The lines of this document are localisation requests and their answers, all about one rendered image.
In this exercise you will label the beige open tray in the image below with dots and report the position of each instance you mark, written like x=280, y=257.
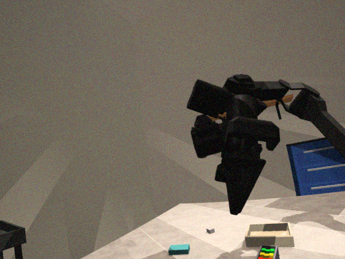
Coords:
x=276, y=234

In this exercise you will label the teal rectangular block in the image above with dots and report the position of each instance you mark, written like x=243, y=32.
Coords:
x=179, y=249

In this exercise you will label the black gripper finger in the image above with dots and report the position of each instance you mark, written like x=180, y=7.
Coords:
x=224, y=174
x=244, y=172

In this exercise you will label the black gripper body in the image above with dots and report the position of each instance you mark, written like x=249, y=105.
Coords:
x=243, y=133

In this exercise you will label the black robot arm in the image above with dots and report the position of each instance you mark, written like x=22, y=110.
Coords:
x=241, y=95

